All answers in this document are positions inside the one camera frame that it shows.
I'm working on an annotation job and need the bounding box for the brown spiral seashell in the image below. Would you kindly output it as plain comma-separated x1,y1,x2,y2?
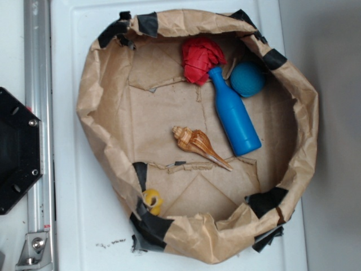
172,126,233,171

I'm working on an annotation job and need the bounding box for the brown paper bag bin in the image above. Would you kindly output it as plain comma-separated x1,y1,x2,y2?
76,10,319,264

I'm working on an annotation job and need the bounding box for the blue plastic bottle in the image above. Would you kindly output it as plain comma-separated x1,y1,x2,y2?
208,67,261,156

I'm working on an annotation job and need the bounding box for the crumpled red paper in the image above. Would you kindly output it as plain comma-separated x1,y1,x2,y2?
182,37,227,86

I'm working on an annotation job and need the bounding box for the blue rubber ball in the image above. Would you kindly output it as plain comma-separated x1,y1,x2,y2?
230,62,266,98

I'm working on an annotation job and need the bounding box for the white tray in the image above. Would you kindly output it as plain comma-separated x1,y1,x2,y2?
50,1,307,270

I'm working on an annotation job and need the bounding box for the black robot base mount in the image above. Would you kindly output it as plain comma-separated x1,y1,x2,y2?
1,88,42,215

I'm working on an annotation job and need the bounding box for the aluminium extrusion rail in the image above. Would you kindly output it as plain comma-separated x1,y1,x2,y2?
24,1,59,270

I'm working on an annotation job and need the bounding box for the metal corner bracket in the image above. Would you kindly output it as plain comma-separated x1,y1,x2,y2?
15,231,53,270

